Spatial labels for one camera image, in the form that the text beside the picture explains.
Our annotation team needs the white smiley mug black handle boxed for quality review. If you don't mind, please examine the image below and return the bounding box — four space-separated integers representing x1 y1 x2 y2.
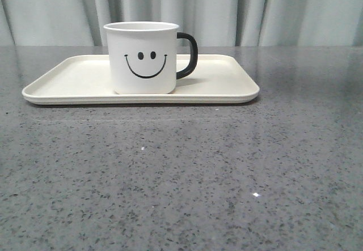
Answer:
104 22 199 94

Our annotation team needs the cream rectangular plastic tray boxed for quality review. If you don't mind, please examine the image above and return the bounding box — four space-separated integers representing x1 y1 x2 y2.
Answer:
22 54 260 105

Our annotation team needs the grey-white pleated curtain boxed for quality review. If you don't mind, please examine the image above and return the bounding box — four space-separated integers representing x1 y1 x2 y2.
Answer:
1 0 362 46

